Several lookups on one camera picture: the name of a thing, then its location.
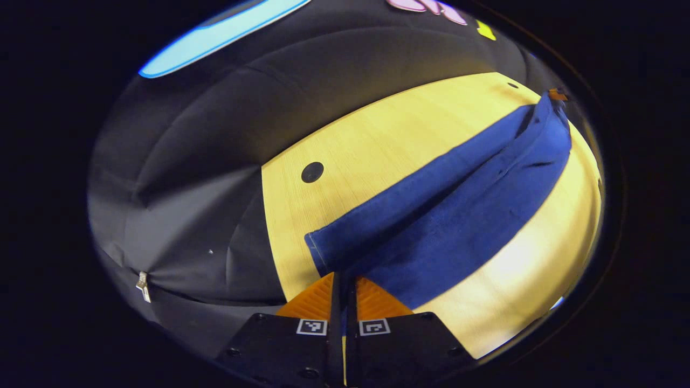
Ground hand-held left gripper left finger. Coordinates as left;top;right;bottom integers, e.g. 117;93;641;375
216;272;346;386

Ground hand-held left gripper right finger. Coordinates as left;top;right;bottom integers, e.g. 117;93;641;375
345;276;478;386

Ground blue denim jeans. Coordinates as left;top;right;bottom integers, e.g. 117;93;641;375
305;92;572;311

